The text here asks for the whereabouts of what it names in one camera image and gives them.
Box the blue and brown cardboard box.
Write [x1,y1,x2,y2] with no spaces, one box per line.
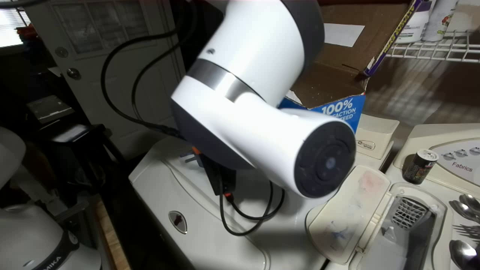
[279,3,410,134]

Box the white washing machine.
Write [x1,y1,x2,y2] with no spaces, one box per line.
[129,114,400,270]

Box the cream lint trap lid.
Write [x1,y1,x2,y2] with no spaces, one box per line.
[306,165,392,265]

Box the black side table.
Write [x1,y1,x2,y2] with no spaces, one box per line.
[25,95,126,195]

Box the white door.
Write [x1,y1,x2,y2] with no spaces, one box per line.
[24,0,187,160]

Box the dark drink can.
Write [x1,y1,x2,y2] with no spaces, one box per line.
[403,149,440,185]

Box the cream dryer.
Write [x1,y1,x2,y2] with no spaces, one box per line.
[306,123,480,270]

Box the purple and yellow carton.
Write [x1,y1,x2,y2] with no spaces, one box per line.
[361,0,425,78]

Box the white bottle with blue label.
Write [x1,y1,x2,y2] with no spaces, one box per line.
[395,0,432,44]

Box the silver fork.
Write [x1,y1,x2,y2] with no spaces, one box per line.
[452,224,480,241]

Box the window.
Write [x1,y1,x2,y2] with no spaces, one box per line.
[0,7,31,48]

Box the white bottle with flower print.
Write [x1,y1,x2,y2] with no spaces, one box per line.
[422,0,459,42]

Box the white wire shelf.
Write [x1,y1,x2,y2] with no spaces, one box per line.
[386,29,480,63]

